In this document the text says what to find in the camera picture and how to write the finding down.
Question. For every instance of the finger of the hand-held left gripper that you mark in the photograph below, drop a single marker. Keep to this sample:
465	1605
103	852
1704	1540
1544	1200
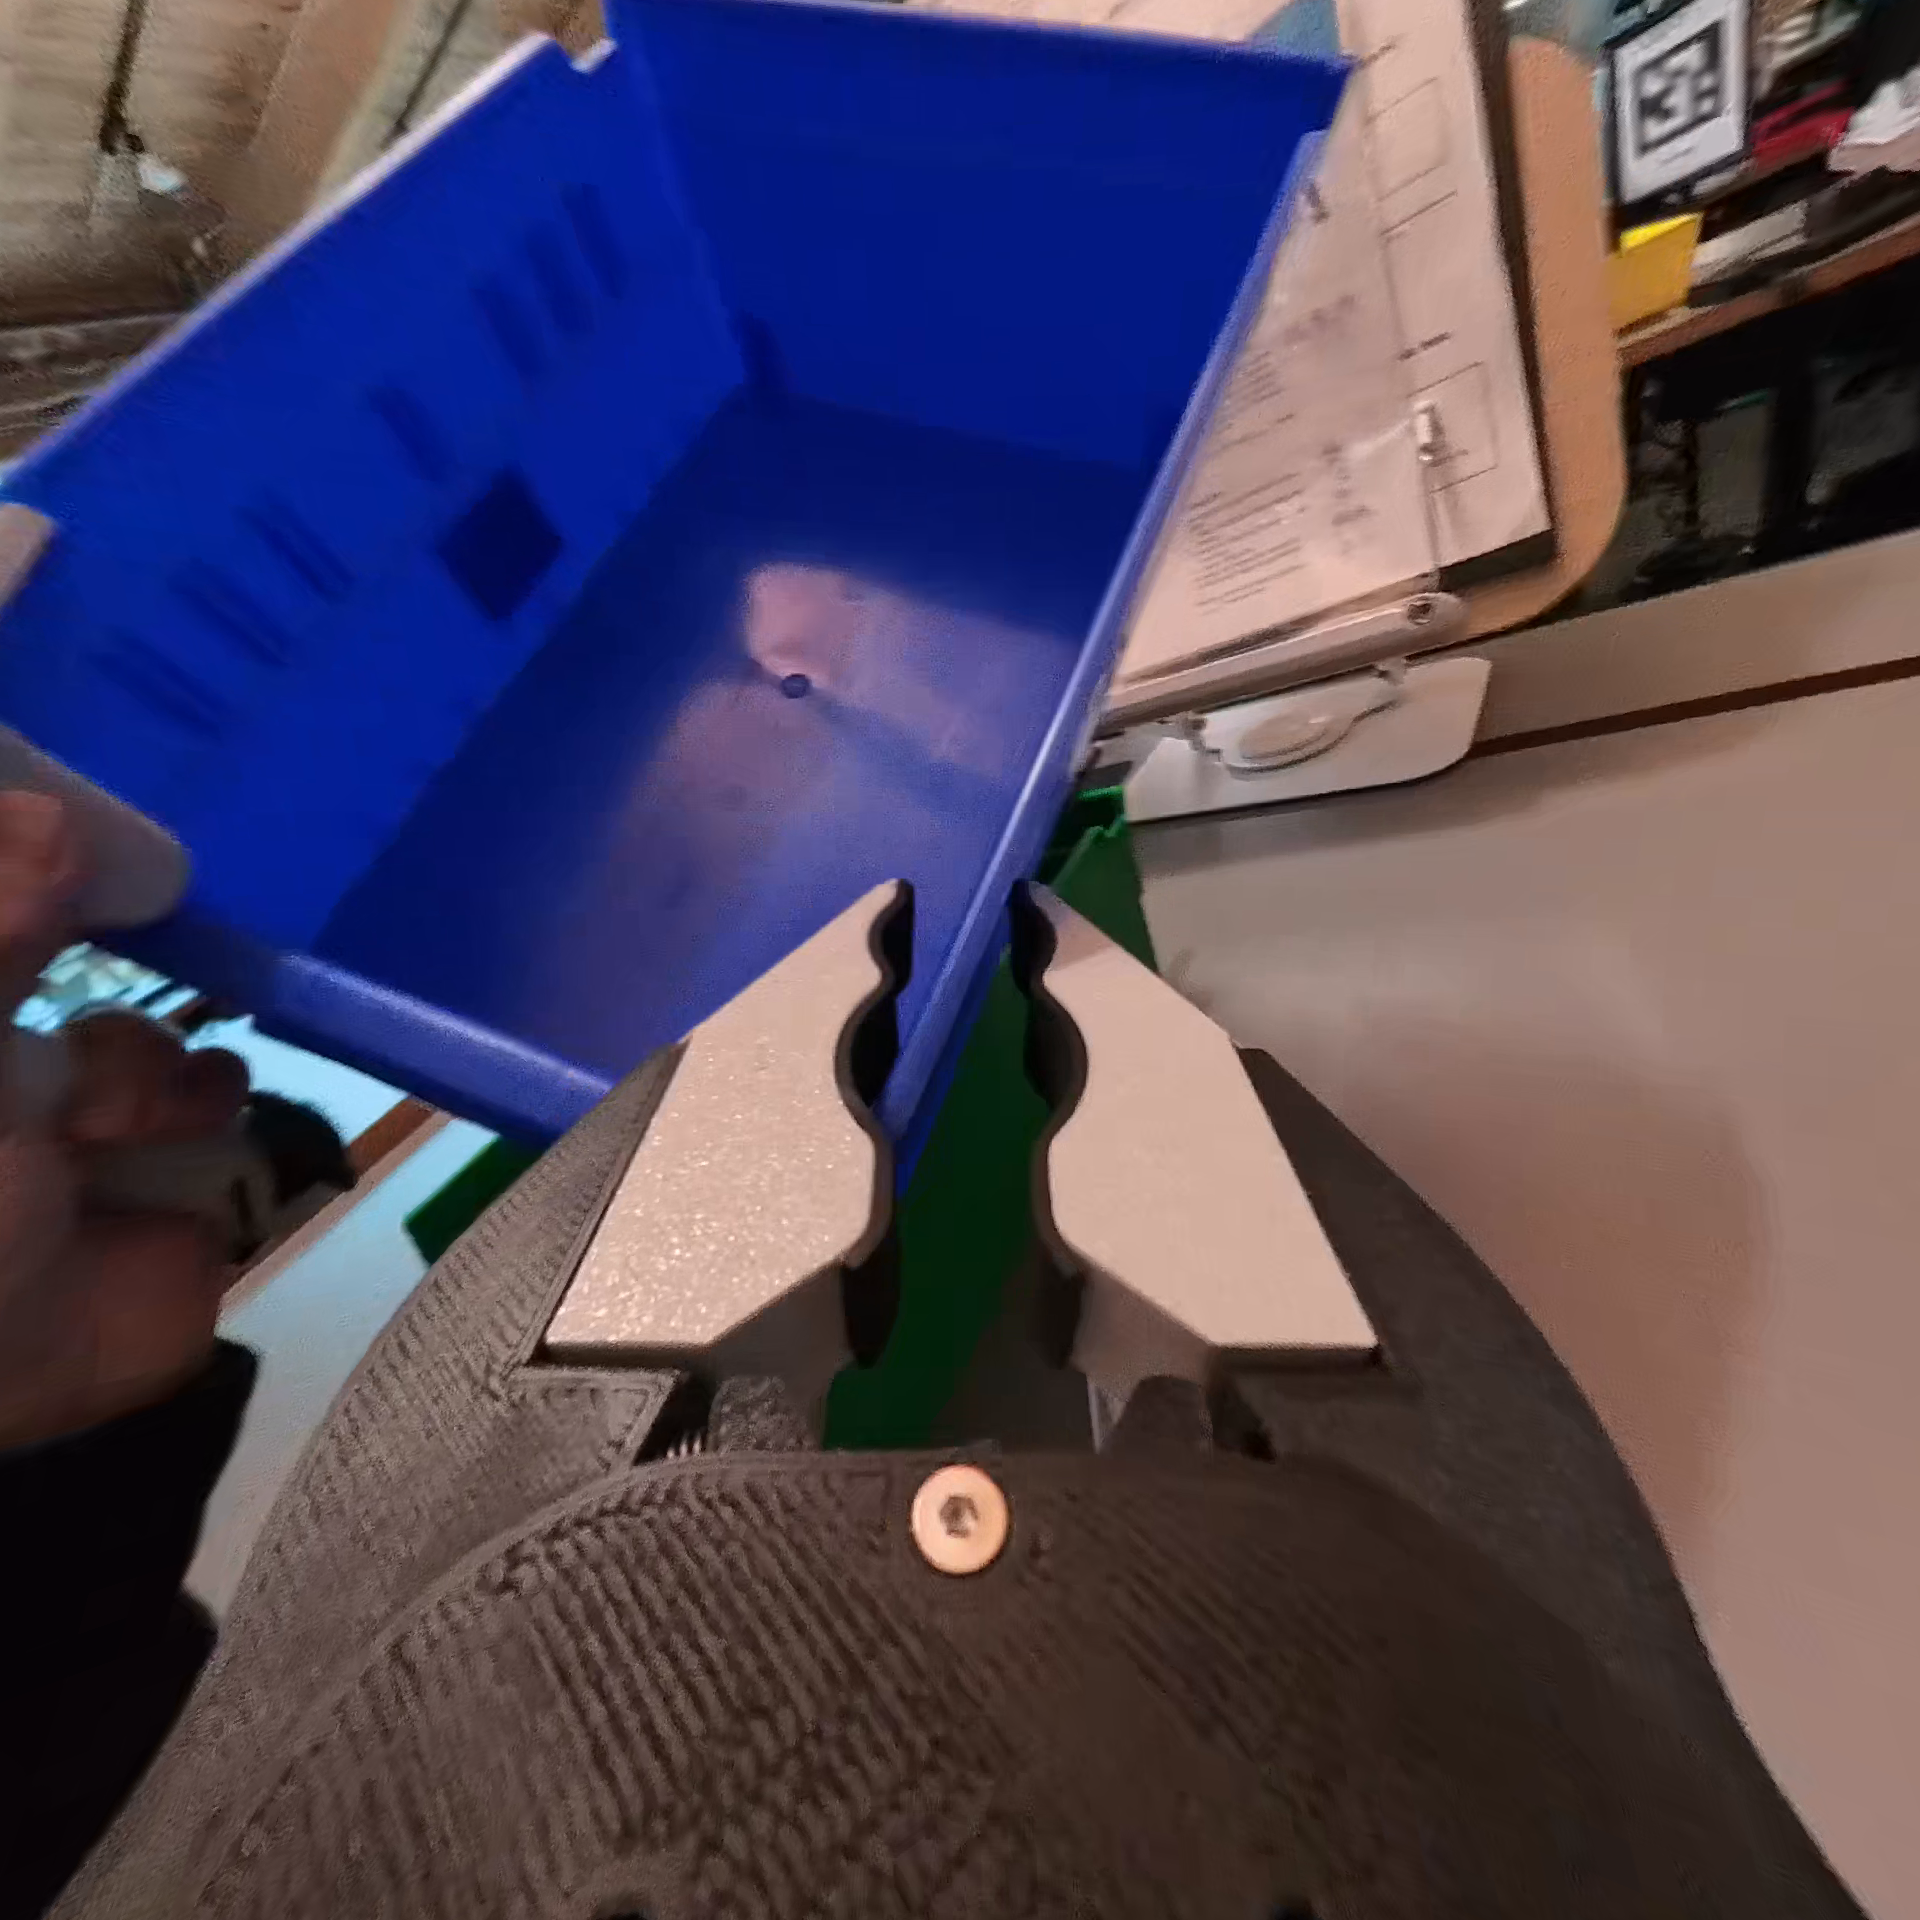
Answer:
23	551

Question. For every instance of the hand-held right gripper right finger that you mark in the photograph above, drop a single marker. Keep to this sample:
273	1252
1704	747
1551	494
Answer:
1199	1200

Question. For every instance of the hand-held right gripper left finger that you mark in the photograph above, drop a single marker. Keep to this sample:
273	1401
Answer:
720	1200

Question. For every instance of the green plastic bin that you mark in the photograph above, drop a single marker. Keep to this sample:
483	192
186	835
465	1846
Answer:
961	1200

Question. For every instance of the blue plastic bin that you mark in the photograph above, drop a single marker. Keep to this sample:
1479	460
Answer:
672	450

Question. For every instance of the person's left hand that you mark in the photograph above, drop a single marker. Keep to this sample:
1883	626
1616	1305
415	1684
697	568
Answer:
89	1305

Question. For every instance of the printed instruction sheet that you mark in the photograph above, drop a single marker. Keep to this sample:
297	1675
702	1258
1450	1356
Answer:
1348	450

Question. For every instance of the instruction sheet on wooden stand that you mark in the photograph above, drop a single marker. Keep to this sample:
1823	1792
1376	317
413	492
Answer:
1575	302

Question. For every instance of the yellow bin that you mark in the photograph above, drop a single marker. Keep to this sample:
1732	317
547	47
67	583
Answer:
1652	273

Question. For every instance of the small tag sign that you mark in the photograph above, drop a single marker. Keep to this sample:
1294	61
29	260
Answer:
1680	88

